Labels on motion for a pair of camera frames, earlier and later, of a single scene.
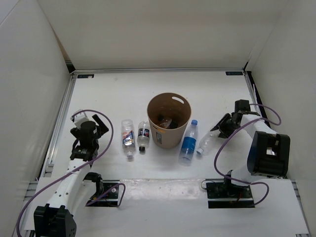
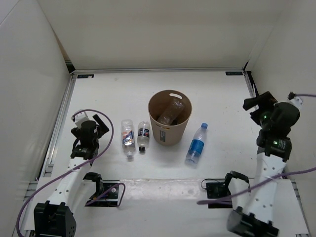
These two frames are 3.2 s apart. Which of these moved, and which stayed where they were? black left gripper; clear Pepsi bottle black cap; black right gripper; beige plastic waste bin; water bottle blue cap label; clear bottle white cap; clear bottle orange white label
Moved: clear bottle white cap; black right gripper; water bottle blue cap label
Stayed: black left gripper; clear bottle orange white label; beige plastic waste bin; clear Pepsi bottle black cap
